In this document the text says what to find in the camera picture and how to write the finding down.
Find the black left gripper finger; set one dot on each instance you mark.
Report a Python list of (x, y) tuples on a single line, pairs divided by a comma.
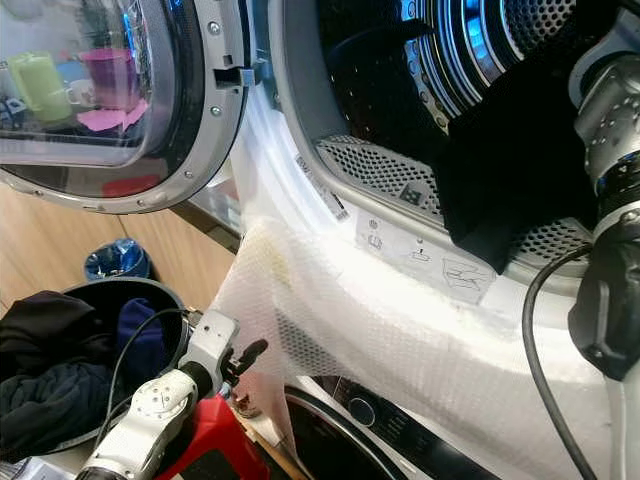
[(256, 350)]

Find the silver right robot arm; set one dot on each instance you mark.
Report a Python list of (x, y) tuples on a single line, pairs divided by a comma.
[(610, 120)]

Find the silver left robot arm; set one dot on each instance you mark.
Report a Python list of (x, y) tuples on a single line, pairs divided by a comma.
[(150, 420)]

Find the red plastic stool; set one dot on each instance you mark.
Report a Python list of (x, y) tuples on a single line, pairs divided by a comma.
[(210, 440)]

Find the navy blue garment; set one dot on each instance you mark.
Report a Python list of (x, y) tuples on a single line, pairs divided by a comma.
[(140, 340)]

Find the clear bubble wrap sheet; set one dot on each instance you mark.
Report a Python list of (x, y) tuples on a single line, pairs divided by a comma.
[(360, 350)]

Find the dark front-load washer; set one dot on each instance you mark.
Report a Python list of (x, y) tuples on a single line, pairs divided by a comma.
[(360, 410)]

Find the blue-lined waste bin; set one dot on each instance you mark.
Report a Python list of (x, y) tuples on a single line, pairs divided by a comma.
[(117, 262)]

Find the black round laundry basket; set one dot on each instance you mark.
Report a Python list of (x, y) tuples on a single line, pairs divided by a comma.
[(95, 292)]

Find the brownish black garment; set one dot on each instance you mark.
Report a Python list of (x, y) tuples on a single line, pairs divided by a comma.
[(50, 330)]

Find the dark grey garment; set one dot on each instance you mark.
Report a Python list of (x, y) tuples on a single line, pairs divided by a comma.
[(50, 410)]

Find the round glass dryer door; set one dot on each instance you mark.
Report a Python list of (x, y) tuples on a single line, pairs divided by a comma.
[(190, 150)]

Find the white front-load dryer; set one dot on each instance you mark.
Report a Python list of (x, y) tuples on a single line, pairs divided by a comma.
[(290, 80)]

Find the white mug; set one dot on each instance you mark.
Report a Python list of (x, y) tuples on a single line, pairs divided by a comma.
[(80, 94)]

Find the green plastic cup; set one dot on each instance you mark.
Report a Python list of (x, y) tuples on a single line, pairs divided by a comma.
[(38, 88)]

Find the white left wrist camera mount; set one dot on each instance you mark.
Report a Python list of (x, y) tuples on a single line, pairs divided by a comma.
[(210, 345)]

